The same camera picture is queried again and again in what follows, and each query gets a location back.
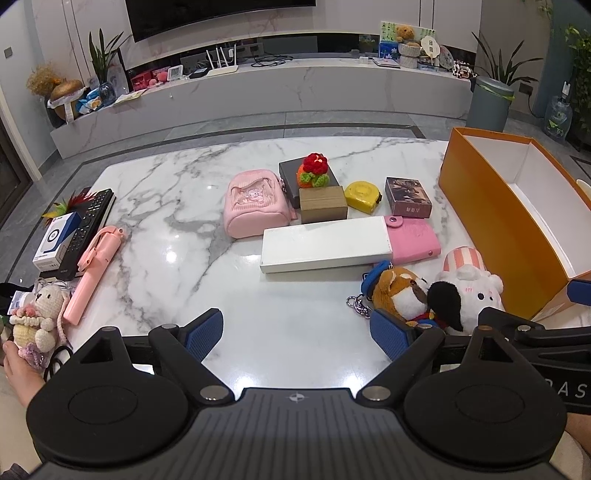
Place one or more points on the black remote control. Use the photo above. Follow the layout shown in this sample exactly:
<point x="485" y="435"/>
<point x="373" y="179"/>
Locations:
<point x="93" y="219"/>

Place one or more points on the brown teddy bear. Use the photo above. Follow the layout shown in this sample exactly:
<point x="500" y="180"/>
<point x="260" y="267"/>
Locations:
<point x="405" y="34"/>

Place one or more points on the purple card deck box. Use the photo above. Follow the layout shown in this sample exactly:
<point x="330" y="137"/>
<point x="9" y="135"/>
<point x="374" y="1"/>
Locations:
<point x="407" y="198"/>

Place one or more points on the orange storage box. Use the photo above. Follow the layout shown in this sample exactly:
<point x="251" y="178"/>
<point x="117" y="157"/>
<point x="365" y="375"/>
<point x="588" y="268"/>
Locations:
<point x="523" y="212"/>

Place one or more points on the white striped-hat plush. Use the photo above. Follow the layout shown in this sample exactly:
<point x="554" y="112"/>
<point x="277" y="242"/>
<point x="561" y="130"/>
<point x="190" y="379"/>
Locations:
<point x="462" y="290"/>

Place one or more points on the white blue phone box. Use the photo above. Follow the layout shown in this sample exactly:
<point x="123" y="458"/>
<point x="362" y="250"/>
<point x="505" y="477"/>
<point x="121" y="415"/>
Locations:
<point x="51" y="251"/>

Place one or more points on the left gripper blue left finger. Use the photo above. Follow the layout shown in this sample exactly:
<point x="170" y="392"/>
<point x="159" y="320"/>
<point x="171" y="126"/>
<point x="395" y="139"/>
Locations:
<point x="203" y="333"/>

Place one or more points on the pink mini backpack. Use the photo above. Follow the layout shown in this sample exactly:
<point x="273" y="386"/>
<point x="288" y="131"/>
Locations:
<point x="255" y="201"/>

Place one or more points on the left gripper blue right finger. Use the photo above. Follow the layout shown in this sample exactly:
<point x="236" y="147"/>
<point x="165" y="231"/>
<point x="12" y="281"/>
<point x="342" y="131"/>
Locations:
<point x="392" y="335"/>

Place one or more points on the plant in blue vase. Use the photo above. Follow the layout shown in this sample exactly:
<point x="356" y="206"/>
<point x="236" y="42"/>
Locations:
<point x="102" y="54"/>

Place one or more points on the yellow tape measure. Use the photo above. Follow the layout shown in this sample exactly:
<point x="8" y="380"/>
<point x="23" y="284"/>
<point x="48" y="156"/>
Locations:
<point x="363" y="196"/>

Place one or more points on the dried flower arrangement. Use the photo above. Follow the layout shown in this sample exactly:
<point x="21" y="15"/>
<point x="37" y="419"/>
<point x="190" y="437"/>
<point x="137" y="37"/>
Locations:
<point x="43" y="80"/>

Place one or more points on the pink selfie stick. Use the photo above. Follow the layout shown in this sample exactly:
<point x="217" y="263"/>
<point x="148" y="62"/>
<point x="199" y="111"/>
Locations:
<point x="93" y="264"/>

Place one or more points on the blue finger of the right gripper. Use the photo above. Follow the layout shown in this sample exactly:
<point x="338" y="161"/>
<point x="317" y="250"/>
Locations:
<point x="579" y="291"/>

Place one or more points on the water jug bottle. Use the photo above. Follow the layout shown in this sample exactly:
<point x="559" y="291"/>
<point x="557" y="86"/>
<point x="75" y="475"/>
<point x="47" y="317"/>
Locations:
<point x="558" y="116"/>

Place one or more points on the red crochet flower toy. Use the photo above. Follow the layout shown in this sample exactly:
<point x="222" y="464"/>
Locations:
<point x="313" y="171"/>

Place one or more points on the black television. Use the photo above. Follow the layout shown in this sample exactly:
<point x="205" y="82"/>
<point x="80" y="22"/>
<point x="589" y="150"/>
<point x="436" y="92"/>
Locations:
<point x="148" y="18"/>

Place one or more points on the white wifi router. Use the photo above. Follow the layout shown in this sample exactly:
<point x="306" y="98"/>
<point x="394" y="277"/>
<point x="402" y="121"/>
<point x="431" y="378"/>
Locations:
<point x="222" y="60"/>

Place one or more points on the long white box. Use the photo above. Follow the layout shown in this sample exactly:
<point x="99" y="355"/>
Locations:
<point x="325" y="245"/>

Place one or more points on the potted plant by bin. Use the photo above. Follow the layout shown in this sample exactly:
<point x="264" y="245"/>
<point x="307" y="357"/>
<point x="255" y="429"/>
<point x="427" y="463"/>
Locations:
<point x="505" y="69"/>

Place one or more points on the marble tv console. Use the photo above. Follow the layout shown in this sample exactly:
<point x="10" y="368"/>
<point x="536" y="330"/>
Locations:
<point x="316" y="84"/>

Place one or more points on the crochet bear doll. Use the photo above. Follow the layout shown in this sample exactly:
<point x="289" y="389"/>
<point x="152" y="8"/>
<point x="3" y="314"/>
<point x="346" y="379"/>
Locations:
<point x="37" y="327"/>

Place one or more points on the dark grey gift box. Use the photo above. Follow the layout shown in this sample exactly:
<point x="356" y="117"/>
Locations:
<point x="288" y="173"/>

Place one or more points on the pink card holder wallet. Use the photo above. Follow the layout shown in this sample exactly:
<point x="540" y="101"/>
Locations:
<point x="412" y="239"/>

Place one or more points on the person's left hand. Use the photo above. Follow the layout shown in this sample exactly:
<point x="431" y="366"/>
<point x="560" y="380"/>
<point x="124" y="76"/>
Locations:
<point x="24" y="380"/>

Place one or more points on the grey pedal trash bin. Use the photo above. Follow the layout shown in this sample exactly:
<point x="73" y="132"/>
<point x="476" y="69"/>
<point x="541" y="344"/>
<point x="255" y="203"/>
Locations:
<point x="490" y="104"/>

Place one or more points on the round paper fan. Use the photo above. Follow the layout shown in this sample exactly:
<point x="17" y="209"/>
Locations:
<point x="430" y="48"/>

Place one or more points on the brown cardboard box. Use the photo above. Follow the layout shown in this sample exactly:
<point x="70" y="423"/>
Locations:
<point x="323" y="204"/>

